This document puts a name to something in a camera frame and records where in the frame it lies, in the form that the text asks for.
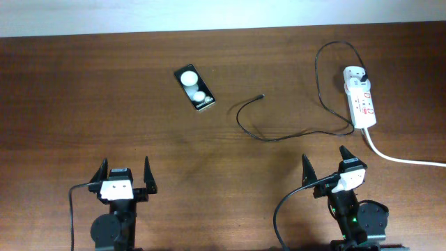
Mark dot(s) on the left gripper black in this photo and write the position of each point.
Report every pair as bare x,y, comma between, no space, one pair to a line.
142,194

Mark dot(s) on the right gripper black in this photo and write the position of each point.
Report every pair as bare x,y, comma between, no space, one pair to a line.
309,174

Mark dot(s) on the black smartphone with white circles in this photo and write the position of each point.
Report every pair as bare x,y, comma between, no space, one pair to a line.
194,87

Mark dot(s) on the white power strip red switches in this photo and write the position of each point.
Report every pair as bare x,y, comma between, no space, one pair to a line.
358,90

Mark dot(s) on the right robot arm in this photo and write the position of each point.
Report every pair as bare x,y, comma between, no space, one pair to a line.
362,223

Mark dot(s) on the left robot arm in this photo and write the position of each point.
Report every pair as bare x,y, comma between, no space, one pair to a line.
115,230

